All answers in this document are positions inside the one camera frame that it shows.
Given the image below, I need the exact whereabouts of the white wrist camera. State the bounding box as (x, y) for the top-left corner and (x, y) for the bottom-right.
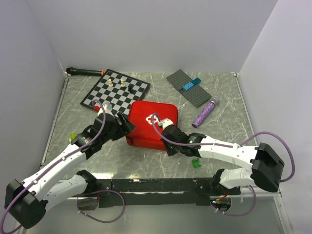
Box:
(158, 118), (174, 130)
(94, 103), (114, 116)

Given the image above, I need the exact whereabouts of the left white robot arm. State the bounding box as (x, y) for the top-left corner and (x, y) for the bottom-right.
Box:
(4, 112), (135, 229)

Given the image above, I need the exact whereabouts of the green plastic clip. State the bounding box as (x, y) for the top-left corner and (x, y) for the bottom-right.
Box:
(192, 158), (201, 168)

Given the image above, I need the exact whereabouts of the red black medicine bag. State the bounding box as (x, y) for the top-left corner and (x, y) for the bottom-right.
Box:
(126, 100), (178, 151)

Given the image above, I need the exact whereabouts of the blue lego brick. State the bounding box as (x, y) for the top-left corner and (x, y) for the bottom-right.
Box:
(183, 78), (201, 91)

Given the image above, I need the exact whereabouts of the green yellow toy block car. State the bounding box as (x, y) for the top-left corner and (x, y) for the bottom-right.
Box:
(69, 133), (77, 142)

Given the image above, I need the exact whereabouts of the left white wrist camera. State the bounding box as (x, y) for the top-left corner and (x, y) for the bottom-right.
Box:
(94, 103), (114, 116)

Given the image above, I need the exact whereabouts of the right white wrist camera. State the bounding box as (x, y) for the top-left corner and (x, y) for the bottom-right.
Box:
(158, 118), (174, 130)

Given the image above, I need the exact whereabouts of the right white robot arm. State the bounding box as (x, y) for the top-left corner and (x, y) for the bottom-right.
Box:
(161, 124), (284, 194)

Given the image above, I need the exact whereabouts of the purple tube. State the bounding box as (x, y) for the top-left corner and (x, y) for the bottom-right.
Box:
(192, 98), (218, 128)

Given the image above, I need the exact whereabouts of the black microphone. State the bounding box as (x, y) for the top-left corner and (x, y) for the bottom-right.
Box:
(66, 67), (105, 77)

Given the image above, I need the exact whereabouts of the black white chessboard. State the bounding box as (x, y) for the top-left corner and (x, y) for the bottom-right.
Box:
(80, 69), (151, 116)

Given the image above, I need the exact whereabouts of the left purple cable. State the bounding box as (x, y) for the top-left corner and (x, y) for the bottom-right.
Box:
(0, 99), (126, 234)

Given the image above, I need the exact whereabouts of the white chess piece left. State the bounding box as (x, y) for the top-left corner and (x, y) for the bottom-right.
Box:
(108, 79), (114, 87)

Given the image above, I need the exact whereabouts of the grey lego baseplate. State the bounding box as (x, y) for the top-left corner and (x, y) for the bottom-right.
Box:
(166, 69), (212, 107)

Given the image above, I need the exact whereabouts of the black mounting rail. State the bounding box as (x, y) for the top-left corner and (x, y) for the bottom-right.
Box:
(67, 177), (241, 208)

